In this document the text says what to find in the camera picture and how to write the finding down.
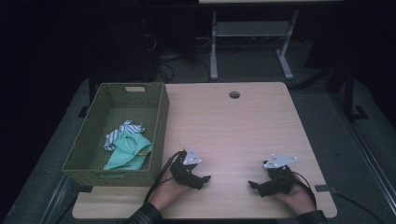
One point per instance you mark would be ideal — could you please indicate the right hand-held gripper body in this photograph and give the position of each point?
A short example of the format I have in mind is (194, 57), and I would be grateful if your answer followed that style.
(278, 180)

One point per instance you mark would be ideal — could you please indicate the person's left hand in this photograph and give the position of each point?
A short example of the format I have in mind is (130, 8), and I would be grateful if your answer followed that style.
(168, 193)

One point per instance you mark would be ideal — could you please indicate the green woven basket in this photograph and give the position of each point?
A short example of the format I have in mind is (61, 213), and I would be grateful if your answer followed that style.
(84, 146)

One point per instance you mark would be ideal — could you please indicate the person's right hand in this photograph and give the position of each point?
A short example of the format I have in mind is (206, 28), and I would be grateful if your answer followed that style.
(297, 196)

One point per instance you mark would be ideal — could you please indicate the mint green cloth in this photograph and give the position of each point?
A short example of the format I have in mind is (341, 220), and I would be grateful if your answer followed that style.
(130, 153)

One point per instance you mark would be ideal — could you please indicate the grey tape strip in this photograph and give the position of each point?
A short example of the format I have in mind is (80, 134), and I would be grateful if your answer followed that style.
(323, 188)

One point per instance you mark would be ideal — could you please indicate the white metal stand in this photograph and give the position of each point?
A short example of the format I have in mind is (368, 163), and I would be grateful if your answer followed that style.
(252, 28)

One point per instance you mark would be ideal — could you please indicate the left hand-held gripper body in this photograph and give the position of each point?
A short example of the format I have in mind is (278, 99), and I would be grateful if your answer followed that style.
(183, 171)

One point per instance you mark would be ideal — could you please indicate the aluminium floor rail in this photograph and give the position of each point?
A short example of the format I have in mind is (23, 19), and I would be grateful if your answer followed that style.
(367, 152)
(54, 199)

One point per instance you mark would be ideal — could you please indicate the blue white striped cloth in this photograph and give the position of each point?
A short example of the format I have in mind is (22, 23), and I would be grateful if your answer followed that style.
(125, 127)

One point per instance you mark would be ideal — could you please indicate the black floor bracket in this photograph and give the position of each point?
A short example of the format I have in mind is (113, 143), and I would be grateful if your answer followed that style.
(83, 112)

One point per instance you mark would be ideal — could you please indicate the black metal stand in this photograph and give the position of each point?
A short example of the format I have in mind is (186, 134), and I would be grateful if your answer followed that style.
(349, 93)

